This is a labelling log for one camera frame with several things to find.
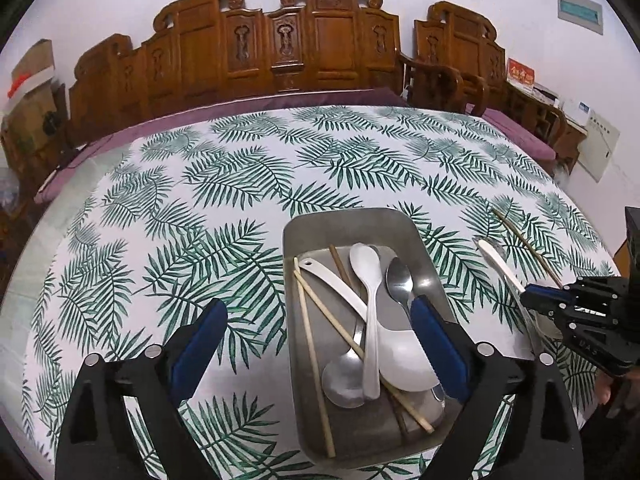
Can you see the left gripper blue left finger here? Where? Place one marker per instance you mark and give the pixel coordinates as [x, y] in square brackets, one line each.
[190, 349]

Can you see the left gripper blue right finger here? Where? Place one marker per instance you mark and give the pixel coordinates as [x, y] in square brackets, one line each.
[448, 362]

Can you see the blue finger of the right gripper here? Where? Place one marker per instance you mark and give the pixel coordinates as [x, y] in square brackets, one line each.
[547, 308]
[536, 294]

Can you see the white plastic fork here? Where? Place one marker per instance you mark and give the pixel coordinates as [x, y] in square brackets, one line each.
[493, 255]

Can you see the grey metal tray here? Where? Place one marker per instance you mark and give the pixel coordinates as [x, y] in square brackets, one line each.
[398, 423]

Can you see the person's right hand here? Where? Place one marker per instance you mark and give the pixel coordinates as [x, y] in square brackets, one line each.
[618, 394]

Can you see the large white ladle spoon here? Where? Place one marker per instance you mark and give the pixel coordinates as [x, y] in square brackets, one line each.
[401, 359]

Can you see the metal spoon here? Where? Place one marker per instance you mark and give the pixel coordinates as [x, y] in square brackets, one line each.
[341, 381]
[399, 286]

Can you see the palm leaf tablecloth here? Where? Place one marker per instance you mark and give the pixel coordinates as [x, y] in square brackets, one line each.
[139, 241]

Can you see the white plastic spoon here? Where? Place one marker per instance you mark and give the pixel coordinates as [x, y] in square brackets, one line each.
[365, 263]

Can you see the purple seat cushion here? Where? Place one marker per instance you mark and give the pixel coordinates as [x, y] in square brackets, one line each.
[524, 139]

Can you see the red sign card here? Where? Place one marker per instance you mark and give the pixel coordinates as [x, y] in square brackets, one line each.
[520, 73]

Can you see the carved wooden armchair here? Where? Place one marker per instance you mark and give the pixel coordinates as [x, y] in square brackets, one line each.
[462, 39]

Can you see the stacked cardboard boxes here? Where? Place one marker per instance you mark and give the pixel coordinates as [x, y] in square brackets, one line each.
[34, 119]

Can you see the carved wooden sofa bench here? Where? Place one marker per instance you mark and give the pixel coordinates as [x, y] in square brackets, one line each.
[204, 52]

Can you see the white wall panel box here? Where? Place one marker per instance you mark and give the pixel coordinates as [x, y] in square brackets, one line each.
[596, 151]

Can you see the grey wall plaque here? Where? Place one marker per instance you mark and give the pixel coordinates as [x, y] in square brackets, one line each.
[584, 13]

